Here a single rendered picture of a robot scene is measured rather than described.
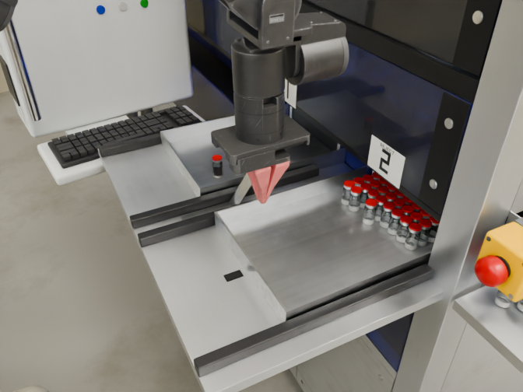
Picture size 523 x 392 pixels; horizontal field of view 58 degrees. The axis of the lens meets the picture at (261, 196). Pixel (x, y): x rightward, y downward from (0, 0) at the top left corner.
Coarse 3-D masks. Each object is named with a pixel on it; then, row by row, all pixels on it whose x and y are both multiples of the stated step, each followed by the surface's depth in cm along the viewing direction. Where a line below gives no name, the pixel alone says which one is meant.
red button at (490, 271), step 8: (488, 256) 62; (480, 264) 62; (488, 264) 61; (496, 264) 60; (504, 264) 61; (480, 272) 62; (488, 272) 61; (496, 272) 60; (504, 272) 60; (480, 280) 63; (488, 280) 61; (496, 280) 60; (504, 280) 61
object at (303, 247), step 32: (288, 192) 91; (320, 192) 95; (224, 224) 83; (256, 224) 88; (288, 224) 88; (320, 224) 88; (352, 224) 88; (256, 256) 81; (288, 256) 81; (320, 256) 81; (352, 256) 81; (384, 256) 81; (416, 256) 76; (288, 288) 75; (320, 288) 75; (352, 288) 72
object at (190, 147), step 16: (288, 112) 124; (176, 128) 112; (192, 128) 113; (208, 128) 115; (176, 144) 112; (192, 144) 112; (208, 144) 112; (304, 144) 112; (320, 144) 112; (176, 160) 103; (192, 160) 106; (208, 160) 106; (224, 160) 106; (304, 160) 100; (320, 160) 102; (336, 160) 105; (192, 176) 95; (208, 176) 101; (224, 176) 101; (240, 176) 95; (208, 192) 93
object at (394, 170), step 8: (376, 144) 80; (384, 144) 78; (376, 152) 81; (392, 152) 77; (368, 160) 84; (376, 160) 82; (392, 160) 78; (400, 160) 76; (376, 168) 82; (384, 168) 80; (392, 168) 78; (400, 168) 76; (384, 176) 81; (392, 176) 79; (400, 176) 77
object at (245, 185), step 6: (246, 174) 92; (246, 180) 91; (240, 186) 92; (246, 186) 91; (240, 192) 91; (246, 192) 90; (234, 198) 92; (240, 198) 91; (228, 204) 93; (234, 204) 92; (204, 210) 91; (210, 210) 91; (186, 216) 90; (192, 216) 90
